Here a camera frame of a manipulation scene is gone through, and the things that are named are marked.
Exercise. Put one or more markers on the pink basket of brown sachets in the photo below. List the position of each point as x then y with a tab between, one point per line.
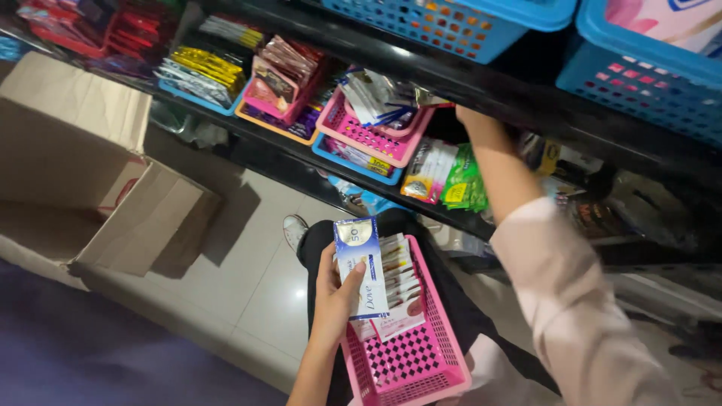
271	98

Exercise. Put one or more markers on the person's pink shirt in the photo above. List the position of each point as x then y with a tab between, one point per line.
496	378

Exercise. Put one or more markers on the light blue plastic packet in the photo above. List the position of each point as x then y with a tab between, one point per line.
364	200

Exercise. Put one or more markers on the orange basket of purple sachets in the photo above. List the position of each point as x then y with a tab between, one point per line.
293	131

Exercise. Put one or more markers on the pink plastic basket diamond base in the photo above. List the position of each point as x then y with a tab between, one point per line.
412	361

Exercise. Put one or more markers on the bundle of gold sachets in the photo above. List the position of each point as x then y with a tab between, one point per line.
208	63

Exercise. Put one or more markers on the open cardboard box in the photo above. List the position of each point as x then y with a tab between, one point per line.
67	152

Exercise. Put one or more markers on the white and blue sachet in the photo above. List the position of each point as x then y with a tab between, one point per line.
365	254

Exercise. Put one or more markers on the blue basket with striped packets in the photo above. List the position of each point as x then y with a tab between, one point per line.
352	158

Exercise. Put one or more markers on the row of white sachets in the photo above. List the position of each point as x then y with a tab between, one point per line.
403	282

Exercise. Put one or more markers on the heap of red packets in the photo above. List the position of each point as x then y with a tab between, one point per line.
107	28

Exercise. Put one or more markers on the heap of dark packets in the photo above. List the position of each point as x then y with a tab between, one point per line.
569	163

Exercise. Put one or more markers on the pink and white packet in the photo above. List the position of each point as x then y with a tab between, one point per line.
660	20

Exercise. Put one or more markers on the person's left hand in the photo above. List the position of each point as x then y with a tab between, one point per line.
331	307

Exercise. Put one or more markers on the blue basket with orange contents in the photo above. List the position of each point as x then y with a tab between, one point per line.
428	25

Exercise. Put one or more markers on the person's black trousers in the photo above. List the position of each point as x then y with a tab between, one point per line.
462	316

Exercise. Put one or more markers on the bundle of silver yellow sachets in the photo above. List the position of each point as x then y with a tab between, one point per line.
231	31

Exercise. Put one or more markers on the person's white shoe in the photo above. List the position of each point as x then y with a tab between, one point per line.
294	230

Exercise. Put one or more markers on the bundle of white blue sachets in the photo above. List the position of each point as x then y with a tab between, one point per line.
375	98

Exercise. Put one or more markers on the pink basket with dotted side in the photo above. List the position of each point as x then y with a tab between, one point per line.
372	141

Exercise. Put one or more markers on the blue basket with pink packet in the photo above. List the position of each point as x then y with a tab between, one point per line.
632	90

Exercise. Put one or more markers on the strip of white pink sachets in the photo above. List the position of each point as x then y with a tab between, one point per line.
431	169

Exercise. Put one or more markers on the black shelf rack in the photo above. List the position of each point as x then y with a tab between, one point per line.
507	93

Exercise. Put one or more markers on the shallow blue tray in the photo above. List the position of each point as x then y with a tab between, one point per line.
225	107

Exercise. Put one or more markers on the strip of green sachets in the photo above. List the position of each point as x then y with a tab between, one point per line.
465	183

